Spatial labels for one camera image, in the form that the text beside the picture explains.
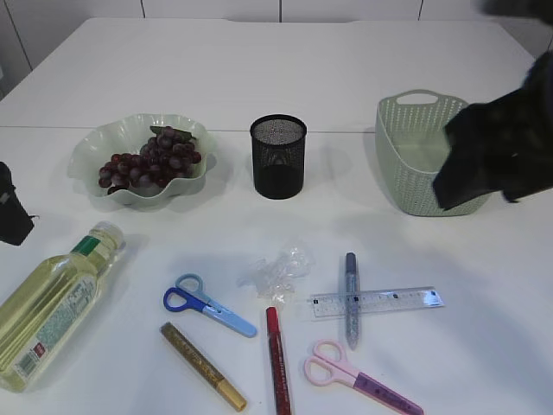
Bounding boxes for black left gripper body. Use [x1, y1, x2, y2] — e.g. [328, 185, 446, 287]
[0, 162, 39, 246]

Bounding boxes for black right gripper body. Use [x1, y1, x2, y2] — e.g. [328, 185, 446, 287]
[433, 52, 552, 210]

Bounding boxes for yellow oil bottle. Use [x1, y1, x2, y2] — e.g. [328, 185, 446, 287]
[1, 221, 124, 393]

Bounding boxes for red artificial grape bunch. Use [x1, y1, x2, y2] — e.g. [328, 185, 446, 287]
[98, 126, 202, 194]

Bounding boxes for blue scissors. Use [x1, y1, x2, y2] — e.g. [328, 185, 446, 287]
[162, 273, 257, 338]

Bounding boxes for clear plastic sheet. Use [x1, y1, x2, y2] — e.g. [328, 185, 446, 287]
[237, 238, 315, 307]

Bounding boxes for green woven plastic basket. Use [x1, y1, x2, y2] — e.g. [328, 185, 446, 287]
[375, 89, 491, 217]

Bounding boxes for pale green wavy plate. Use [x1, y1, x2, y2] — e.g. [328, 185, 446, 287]
[67, 113, 215, 207]

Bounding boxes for gold glitter pen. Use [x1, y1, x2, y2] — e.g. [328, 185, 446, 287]
[160, 322, 247, 412]

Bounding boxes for silver glitter pen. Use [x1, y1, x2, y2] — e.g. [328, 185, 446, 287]
[345, 252, 360, 350]

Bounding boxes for black mesh pen holder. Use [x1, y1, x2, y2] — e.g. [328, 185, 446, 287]
[250, 114, 307, 200]

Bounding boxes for clear plastic ruler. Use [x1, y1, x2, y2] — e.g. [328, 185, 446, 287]
[308, 286, 445, 319]

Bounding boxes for red glitter pen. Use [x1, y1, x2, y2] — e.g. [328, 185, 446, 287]
[266, 306, 292, 415]

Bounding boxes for pink scissors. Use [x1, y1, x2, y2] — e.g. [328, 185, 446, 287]
[303, 339, 424, 415]

